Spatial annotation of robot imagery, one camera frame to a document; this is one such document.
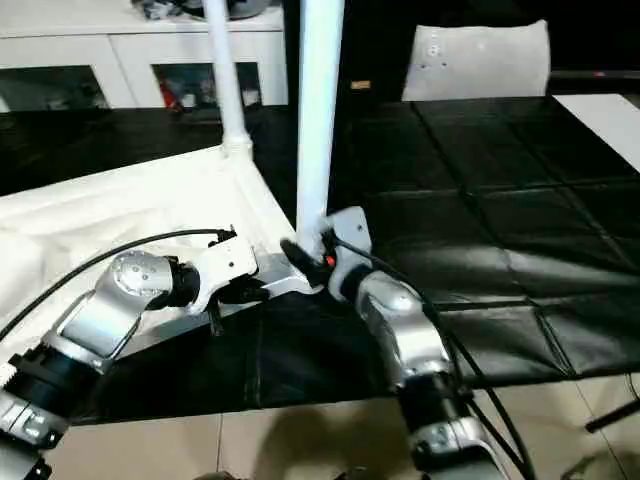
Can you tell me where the white side table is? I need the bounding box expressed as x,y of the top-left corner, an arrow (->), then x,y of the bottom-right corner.
553,93 -> 640,173

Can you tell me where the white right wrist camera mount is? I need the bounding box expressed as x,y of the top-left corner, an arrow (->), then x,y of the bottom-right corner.
322,206 -> 373,299

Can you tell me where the white plastic bag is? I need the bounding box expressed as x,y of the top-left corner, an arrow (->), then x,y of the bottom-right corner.
401,19 -> 552,102

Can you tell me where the black cabinet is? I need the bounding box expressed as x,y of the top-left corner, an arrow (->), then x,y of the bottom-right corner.
283,0 -> 640,106

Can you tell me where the dark tangled clutter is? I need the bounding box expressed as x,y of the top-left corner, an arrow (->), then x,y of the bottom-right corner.
134,0 -> 191,22

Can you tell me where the black rice cooker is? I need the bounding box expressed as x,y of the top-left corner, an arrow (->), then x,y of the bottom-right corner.
208,0 -> 284,22

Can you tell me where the black work mat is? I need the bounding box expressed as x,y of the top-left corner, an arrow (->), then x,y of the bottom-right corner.
0,95 -> 640,426

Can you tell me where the black work table foot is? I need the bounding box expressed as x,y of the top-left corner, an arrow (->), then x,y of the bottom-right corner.
584,398 -> 640,434

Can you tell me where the white plastic table leg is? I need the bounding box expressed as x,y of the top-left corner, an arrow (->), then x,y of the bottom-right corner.
204,0 -> 255,158
295,0 -> 347,258

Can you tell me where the red bottle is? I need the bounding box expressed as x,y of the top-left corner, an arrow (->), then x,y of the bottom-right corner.
160,80 -> 183,111

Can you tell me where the white cabinet with glass doors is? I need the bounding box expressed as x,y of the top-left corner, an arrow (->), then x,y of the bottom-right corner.
0,0 -> 290,112

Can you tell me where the black bar with red mark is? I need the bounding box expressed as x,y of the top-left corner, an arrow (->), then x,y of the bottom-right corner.
550,68 -> 640,83

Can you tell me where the white plastic table top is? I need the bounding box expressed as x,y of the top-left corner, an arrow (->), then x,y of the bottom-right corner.
0,145 -> 327,363

